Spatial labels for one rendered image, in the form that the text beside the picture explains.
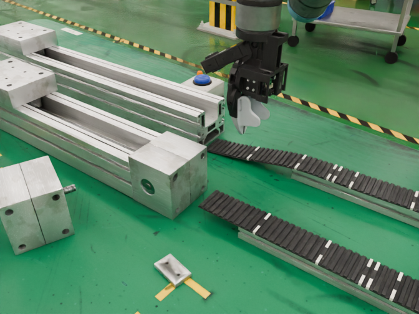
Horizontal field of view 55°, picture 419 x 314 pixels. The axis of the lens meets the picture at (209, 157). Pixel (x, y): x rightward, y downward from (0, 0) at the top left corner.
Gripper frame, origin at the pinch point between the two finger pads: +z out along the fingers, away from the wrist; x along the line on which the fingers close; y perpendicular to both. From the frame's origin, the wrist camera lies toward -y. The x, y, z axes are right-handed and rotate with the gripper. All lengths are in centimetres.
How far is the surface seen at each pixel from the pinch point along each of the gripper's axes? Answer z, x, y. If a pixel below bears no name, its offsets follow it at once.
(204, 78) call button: -1.2, 13.1, -18.3
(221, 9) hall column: 59, 270, -187
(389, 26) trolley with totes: 53, 294, -38
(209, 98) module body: -2.2, 3.1, -9.6
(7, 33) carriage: -6, -4, -72
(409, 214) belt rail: 3.9, -1.4, 33.9
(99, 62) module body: -2.0, 3.1, -44.2
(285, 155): 3.3, 1.0, 10.2
